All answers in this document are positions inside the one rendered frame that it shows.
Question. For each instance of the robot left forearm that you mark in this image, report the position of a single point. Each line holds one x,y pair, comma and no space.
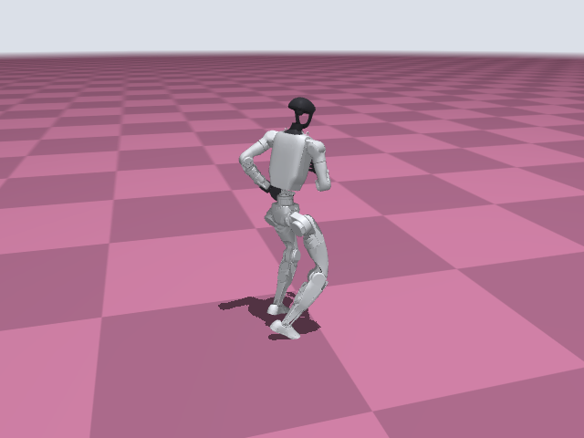
256,175

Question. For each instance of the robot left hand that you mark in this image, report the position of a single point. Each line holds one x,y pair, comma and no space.
272,190

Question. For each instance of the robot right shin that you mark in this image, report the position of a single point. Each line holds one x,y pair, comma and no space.
305,296

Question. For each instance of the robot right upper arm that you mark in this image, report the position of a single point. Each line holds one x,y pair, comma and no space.
317,150

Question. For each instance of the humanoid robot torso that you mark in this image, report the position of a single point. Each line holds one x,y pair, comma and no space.
288,170

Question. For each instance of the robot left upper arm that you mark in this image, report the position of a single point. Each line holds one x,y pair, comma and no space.
246,158

